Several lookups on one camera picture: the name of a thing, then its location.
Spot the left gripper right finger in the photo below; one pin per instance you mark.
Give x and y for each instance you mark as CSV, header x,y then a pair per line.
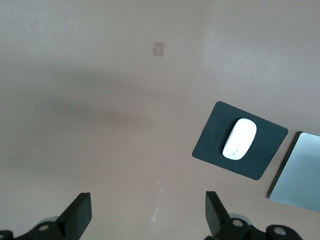
x,y
216,215

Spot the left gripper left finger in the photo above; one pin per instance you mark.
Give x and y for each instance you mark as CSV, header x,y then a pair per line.
x,y
75,217

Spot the white computer mouse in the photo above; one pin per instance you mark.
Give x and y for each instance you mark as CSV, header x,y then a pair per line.
x,y
240,138

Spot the black mouse pad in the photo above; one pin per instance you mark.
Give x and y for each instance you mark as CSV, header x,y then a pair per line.
x,y
212,140

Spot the silver closed laptop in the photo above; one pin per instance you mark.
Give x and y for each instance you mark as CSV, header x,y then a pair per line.
x,y
300,172

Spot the brown table cover sheet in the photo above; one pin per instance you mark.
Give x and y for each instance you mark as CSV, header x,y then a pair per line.
x,y
100,100

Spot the small brown tape patch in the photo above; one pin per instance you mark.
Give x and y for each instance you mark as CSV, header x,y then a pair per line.
x,y
158,49

